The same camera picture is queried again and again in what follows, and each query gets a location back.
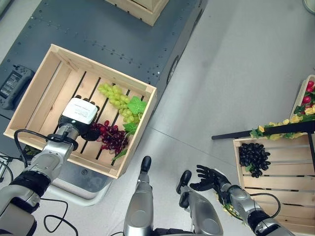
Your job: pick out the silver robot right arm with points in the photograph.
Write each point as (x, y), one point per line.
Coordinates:
(251, 211)

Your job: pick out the dark grey metal platform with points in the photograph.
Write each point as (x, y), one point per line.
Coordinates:
(103, 37)

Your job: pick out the wooden crate with black grapes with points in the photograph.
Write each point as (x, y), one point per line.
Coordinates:
(280, 182)

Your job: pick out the red fruits with leaves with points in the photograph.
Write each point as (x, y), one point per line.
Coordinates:
(307, 98)

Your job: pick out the wooden crate with red fruit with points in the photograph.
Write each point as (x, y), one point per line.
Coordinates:
(304, 96)

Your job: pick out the green grape bunch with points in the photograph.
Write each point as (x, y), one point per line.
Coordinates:
(118, 99)

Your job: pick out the black handheld controller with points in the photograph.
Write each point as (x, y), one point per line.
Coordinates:
(13, 83)

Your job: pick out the black grape bunch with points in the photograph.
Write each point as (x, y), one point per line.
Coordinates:
(253, 157)

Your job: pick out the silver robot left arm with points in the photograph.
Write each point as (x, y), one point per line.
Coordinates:
(34, 177)

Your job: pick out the red grape bunch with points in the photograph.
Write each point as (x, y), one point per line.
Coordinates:
(112, 138)

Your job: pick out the silver robot left leg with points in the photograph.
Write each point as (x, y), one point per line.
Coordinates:
(141, 204)

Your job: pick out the large wooden slatted crate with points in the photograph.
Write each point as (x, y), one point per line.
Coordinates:
(73, 103)

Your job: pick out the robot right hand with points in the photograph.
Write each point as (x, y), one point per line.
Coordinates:
(209, 178)

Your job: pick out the silver robot right leg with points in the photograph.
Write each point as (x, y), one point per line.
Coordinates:
(197, 209)

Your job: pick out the silver robot leg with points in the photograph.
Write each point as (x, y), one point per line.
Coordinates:
(197, 209)
(141, 204)

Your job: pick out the stacked wooden crate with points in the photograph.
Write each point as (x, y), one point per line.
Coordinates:
(140, 8)

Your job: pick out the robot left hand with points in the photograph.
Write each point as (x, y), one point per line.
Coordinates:
(80, 113)

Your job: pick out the yellow green leaf garland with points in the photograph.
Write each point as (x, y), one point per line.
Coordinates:
(283, 129)

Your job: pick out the black metal bar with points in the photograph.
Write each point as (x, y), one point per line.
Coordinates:
(268, 131)

